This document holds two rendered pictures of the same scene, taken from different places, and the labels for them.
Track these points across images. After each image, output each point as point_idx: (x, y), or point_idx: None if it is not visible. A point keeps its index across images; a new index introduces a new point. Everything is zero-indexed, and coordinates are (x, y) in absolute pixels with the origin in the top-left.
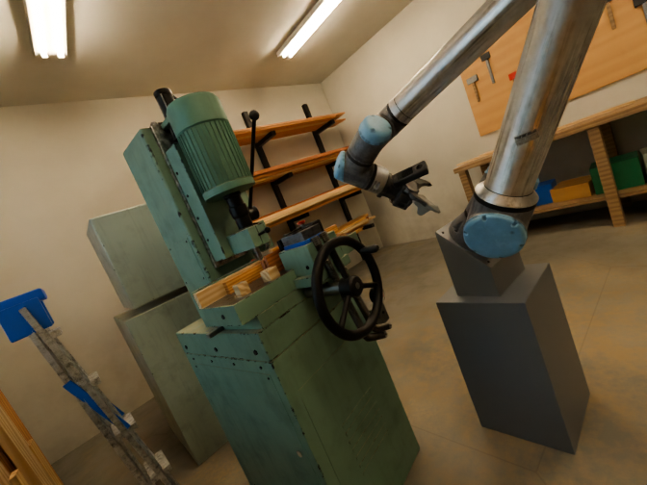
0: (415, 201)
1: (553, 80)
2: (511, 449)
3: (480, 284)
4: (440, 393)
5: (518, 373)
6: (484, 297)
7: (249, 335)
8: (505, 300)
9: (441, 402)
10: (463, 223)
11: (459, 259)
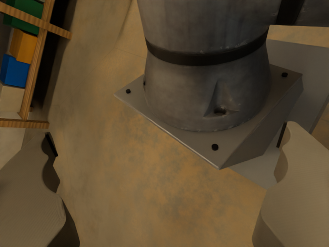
0: None
1: None
2: (325, 144)
3: (287, 109)
4: (244, 196)
5: (321, 112)
6: (294, 112)
7: None
8: (325, 79)
9: (259, 197)
10: (228, 81)
11: (264, 128)
